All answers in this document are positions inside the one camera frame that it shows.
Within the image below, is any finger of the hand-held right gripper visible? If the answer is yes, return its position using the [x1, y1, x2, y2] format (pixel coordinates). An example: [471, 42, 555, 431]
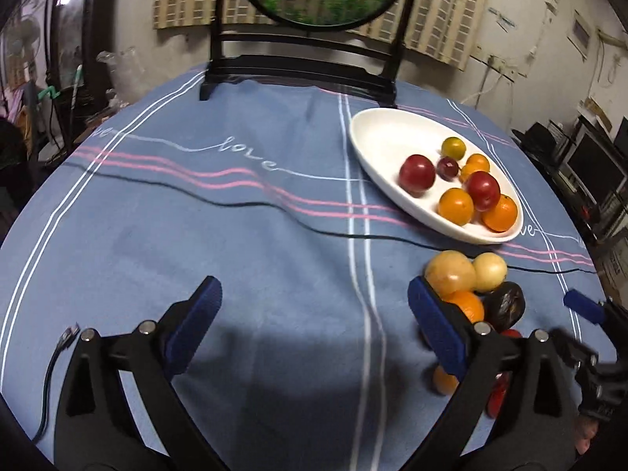
[563, 290, 606, 325]
[552, 326, 599, 369]

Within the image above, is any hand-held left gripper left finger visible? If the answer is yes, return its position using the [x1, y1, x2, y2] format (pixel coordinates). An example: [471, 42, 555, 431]
[54, 276, 226, 471]

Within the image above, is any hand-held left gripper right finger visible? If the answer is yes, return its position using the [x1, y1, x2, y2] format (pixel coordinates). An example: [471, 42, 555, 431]
[408, 276, 575, 471]

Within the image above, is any orange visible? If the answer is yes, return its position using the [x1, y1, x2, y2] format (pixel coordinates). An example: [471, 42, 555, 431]
[438, 187, 475, 226]
[432, 365, 459, 396]
[444, 290, 486, 325]
[461, 153, 491, 177]

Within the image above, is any pale peach fruit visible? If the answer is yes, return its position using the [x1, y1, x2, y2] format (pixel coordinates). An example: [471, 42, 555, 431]
[424, 250, 478, 300]

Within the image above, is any dark purple mangosteen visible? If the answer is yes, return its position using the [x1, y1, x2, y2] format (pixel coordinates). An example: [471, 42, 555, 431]
[483, 281, 527, 332]

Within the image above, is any pale tan round fruit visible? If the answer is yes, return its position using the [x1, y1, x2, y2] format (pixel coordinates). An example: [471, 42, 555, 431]
[472, 252, 508, 292]

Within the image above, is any small dark red plum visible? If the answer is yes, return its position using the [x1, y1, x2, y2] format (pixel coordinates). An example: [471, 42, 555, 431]
[486, 373, 511, 418]
[436, 156, 460, 181]

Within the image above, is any deep orange tangerine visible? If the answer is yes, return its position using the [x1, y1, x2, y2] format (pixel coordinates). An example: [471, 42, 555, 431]
[482, 195, 519, 233]

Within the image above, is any large red plum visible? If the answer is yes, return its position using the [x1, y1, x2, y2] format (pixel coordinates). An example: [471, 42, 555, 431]
[398, 154, 437, 193]
[464, 171, 502, 211]

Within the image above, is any yellow-green plum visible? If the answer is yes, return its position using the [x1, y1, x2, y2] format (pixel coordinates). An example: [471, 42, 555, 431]
[441, 137, 467, 160]

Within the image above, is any white oval plate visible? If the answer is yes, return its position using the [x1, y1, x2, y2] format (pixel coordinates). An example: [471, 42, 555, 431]
[348, 108, 525, 245]

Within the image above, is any person's right hand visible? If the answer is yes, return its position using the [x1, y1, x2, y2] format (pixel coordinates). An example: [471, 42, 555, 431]
[573, 414, 597, 457]

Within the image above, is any blue striped tablecloth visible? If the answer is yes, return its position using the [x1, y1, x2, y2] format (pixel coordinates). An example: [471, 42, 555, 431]
[0, 66, 619, 471]

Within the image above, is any computer monitor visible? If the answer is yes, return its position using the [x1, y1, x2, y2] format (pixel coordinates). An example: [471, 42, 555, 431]
[566, 130, 628, 202]

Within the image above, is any black computer desk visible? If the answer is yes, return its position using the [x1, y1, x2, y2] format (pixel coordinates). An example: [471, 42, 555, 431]
[510, 118, 628, 256]

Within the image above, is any black hat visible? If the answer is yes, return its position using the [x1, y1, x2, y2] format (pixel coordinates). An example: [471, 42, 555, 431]
[513, 122, 557, 150]

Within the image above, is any cardboard box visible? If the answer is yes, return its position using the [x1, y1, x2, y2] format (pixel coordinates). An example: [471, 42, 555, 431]
[583, 98, 613, 132]

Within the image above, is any clear plastic bag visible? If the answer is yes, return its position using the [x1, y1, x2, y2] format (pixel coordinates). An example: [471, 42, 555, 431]
[97, 46, 145, 106]

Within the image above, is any dark wooden framed panel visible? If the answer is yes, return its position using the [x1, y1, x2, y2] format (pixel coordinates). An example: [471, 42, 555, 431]
[46, 0, 116, 104]

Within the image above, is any beige checked curtain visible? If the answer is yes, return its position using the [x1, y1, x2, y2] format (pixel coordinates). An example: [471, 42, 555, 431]
[153, 0, 494, 72]

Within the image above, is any standing fan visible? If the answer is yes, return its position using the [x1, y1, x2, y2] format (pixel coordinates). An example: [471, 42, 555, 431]
[5, 15, 42, 74]

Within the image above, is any black plug cable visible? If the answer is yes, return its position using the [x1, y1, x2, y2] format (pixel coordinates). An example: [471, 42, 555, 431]
[32, 323, 82, 445]

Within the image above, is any white framed wall panel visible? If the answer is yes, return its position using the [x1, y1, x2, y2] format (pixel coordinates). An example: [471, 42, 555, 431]
[571, 10, 592, 62]

